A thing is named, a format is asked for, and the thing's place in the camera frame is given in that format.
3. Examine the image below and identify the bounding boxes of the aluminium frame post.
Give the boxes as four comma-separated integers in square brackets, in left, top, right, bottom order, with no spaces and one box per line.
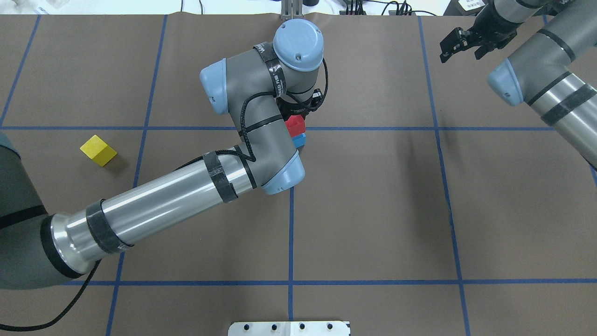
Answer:
[280,0,304,22]

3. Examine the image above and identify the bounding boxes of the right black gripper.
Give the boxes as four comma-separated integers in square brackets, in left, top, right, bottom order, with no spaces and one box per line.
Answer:
[440,5,518,63]

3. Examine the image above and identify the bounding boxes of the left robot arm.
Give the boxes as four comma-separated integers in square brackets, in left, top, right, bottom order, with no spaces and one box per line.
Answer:
[0,19,325,290]

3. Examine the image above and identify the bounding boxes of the yellow cube block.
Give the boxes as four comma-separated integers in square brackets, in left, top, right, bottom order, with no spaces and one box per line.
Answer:
[80,135,118,167]

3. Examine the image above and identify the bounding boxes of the white mounting plate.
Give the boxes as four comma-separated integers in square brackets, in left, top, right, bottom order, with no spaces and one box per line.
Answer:
[228,321,352,336]

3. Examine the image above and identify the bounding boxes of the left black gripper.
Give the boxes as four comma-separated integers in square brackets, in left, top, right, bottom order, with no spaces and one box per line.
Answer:
[279,89,325,117]

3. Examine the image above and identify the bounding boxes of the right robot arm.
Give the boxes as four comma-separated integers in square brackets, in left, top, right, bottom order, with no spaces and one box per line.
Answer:
[440,0,597,167]

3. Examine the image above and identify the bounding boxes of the blue tape grid lines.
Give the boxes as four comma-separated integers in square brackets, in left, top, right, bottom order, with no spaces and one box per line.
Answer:
[1,13,596,336]

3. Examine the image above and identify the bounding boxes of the blue cube block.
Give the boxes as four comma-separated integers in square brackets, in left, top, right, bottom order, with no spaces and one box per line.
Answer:
[292,133,307,150]

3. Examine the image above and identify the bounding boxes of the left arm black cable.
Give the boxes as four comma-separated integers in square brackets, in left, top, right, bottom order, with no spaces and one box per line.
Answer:
[0,58,329,333]

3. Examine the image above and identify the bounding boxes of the red cube block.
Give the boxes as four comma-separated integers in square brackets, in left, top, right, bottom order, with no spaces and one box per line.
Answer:
[285,115,306,138]

